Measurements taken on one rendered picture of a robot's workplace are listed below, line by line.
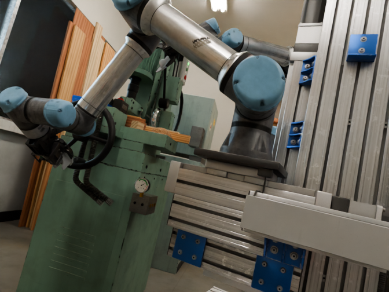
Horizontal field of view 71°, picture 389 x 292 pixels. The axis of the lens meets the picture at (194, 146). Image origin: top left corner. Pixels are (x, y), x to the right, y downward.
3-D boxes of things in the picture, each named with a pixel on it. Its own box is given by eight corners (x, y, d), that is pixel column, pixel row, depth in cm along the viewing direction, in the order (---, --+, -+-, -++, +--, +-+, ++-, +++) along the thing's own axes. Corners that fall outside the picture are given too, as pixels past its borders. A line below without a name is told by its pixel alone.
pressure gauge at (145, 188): (131, 195, 115) (136, 176, 116) (134, 194, 119) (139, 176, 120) (145, 199, 114) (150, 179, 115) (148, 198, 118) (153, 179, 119)
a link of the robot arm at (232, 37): (316, 70, 129) (226, 47, 109) (299, 76, 139) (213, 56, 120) (318, 46, 129) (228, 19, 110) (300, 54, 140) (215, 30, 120)
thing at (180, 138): (92, 123, 147) (95, 116, 148) (94, 124, 149) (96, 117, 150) (188, 143, 137) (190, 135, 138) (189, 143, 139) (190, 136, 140)
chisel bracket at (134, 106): (116, 110, 142) (120, 95, 143) (127, 117, 156) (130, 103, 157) (129, 113, 141) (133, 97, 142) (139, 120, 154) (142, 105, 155)
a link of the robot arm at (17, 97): (14, 105, 71) (-14, 102, 72) (36, 132, 79) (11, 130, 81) (31, 85, 75) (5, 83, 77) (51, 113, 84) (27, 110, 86)
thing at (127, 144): (64, 135, 132) (66, 127, 132) (88, 142, 152) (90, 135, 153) (141, 152, 124) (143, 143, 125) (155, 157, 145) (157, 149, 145)
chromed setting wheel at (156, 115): (148, 126, 150) (153, 105, 152) (154, 131, 163) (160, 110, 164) (153, 127, 150) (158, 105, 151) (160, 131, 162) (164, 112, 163)
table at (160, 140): (34, 118, 125) (38, 105, 126) (73, 131, 155) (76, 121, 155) (159, 144, 113) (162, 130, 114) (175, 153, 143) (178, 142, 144)
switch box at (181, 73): (172, 78, 174) (178, 55, 176) (176, 84, 184) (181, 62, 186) (181, 80, 173) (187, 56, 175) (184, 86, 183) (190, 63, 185)
